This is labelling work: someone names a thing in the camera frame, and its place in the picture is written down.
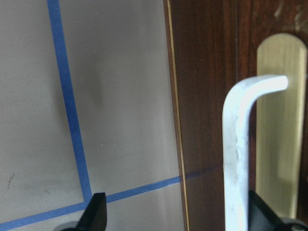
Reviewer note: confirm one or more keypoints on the wooden drawer with white handle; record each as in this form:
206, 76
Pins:
239, 82

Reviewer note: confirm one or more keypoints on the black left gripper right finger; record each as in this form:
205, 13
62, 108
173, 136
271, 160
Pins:
262, 218

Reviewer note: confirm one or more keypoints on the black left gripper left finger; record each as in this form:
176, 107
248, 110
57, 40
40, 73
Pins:
94, 218

